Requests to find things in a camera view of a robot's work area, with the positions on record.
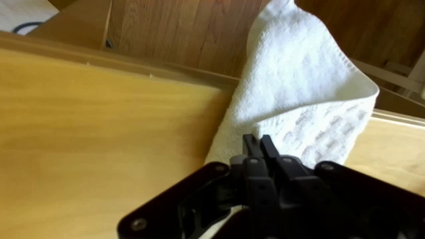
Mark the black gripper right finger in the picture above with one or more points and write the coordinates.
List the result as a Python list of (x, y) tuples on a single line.
[(346, 203)]

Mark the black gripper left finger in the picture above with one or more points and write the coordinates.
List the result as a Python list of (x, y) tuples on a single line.
[(213, 199)]

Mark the white towel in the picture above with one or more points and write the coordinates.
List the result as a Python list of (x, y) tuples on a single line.
[(297, 74)]

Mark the light wooden table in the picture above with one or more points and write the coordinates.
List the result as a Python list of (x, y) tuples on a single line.
[(88, 133)]

